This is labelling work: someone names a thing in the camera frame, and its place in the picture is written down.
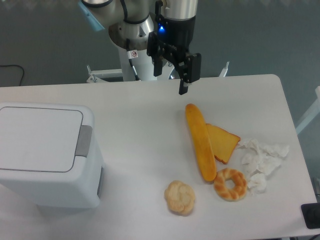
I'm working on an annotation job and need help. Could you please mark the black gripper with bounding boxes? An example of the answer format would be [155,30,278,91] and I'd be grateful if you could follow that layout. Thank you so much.
[147,15,202,95]

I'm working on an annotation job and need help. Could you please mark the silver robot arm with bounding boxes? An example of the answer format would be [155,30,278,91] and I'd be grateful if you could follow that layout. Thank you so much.
[78,0,202,95]

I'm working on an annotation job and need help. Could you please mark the grey trash can push button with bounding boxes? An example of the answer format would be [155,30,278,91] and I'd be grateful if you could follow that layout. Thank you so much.
[75,125,93,157]

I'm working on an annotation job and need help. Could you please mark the white plastic trash can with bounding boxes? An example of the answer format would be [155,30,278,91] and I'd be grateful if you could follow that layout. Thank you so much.
[0,102,105,209]

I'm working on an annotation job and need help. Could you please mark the long orange baguette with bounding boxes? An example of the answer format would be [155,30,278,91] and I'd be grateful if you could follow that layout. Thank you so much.
[185,103,217,182]

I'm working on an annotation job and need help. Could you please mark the orange toast slice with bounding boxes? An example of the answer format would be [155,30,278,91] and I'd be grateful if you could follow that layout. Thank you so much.
[206,123,241,165]

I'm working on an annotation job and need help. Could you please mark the crumpled white tissue paper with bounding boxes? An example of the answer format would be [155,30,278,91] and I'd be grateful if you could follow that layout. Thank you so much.
[236,138,290,195]

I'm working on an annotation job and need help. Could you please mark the round pale bun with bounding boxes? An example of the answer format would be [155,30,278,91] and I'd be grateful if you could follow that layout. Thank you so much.
[164,180,196,216]

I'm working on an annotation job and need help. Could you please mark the black device at table edge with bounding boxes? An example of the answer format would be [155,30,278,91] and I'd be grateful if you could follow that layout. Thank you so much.
[301,202,320,229]

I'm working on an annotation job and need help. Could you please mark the braided ring bread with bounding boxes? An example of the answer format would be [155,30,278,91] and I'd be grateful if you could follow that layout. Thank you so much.
[213,168,247,202]

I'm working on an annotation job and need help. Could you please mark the white frame at right edge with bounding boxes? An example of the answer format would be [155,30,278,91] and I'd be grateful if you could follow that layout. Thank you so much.
[295,86,320,135]

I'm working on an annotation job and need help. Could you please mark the black cable on floor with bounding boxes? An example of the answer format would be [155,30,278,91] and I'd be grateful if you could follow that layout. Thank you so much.
[0,64,25,86]

